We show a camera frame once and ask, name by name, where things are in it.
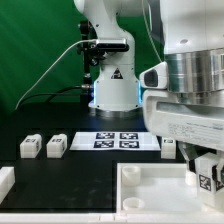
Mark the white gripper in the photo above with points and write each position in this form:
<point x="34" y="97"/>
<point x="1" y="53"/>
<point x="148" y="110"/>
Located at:
<point x="201" y="124"/>

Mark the white square tabletop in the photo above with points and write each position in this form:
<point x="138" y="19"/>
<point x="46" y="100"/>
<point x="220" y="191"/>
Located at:
<point x="158" y="194"/>

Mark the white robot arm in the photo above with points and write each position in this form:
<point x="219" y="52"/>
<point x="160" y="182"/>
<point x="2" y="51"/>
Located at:
<point x="164" y="56"/>

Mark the white marker sheet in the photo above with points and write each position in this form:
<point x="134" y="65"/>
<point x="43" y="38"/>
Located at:
<point x="131" y="141"/>

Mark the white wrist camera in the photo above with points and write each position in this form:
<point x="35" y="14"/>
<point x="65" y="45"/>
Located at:
<point x="155" y="77"/>

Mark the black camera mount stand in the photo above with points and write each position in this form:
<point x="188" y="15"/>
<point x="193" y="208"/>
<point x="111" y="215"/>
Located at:
<point x="87" y="50"/>

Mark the white left obstacle wall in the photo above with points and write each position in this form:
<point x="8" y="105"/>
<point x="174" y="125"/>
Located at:
<point x="7" y="180"/>

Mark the white obstacle wall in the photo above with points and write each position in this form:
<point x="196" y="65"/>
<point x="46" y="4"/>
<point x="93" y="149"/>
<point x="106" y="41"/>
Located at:
<point x="7" y="180"/>
<point x="23" y="218"/>

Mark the white front obstacle wall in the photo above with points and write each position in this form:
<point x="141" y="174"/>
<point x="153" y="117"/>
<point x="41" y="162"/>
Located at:
<point x="23" y="218"/>

